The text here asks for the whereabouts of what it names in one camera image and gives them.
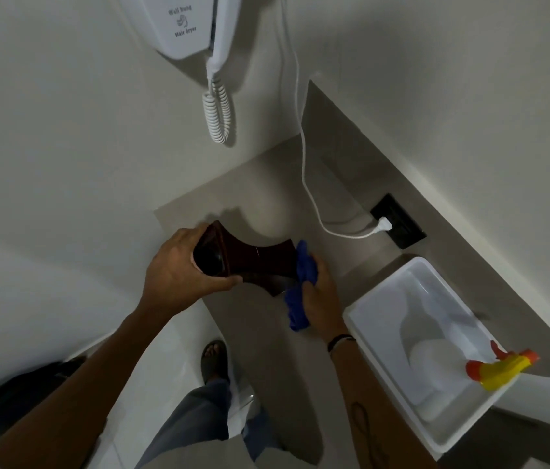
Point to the white hair dryer handset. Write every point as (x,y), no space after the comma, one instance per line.
(221,29)

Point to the grey-blue jeans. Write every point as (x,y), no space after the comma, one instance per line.
(192,420)

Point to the black wristband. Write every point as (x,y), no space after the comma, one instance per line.
(339,340)

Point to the person's left forearm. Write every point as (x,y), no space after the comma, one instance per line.
(70,385)

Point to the person's right hand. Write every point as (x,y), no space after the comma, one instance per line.
(323,302)

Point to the dark bag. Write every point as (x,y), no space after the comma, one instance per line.
(6,410)

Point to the person's left thumb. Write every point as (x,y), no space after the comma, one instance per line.
(219,284)

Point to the person's right fingers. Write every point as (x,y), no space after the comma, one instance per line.
(315,288)

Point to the person's right forearm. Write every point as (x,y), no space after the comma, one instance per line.
(377,410)

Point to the white power plug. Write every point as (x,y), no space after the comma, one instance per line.
(383,225)

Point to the person's left hand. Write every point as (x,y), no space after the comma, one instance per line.
(172,275)

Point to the black wall socket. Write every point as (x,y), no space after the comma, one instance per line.
(404,224)

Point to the dark brown curved wooden holder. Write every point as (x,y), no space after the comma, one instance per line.
(255,263)

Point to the white wall hair dryer base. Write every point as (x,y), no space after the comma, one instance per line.
(177,24)

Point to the white plastic bin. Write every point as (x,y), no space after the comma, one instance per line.
(402,307)

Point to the blue cleaning cloth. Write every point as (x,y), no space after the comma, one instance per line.
(299,297)

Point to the dark sandal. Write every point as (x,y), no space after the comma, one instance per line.
(214,361)

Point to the white spray bottle yellow trigger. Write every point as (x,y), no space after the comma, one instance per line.
(497,370)

